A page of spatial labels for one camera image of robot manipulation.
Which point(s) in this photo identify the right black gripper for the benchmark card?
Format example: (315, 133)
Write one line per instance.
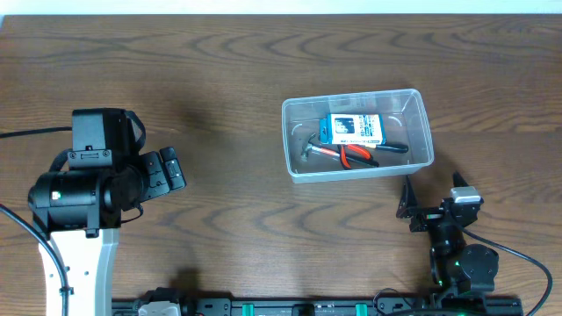
(429, 215)

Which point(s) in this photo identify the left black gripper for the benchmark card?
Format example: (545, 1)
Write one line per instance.
(162, 169)

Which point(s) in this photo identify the black yellow screwdriver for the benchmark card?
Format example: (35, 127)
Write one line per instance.
(393, 148)

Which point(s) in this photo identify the blue and white box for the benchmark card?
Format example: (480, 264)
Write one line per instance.
(347, 129)

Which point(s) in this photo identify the red handled pliers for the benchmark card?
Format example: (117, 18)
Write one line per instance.
(357, 154)

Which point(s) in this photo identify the clear plastic storage container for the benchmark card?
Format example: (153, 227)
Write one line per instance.
(405, 121)

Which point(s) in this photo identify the small hammer with black grip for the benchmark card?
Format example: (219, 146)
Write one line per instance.
(309, 147)

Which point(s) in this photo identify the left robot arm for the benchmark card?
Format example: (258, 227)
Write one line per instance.
(77, 205)

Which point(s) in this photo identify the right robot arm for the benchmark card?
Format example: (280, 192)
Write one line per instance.
(464, 272)

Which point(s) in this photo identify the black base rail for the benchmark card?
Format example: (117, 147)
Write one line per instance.
(167, 301)

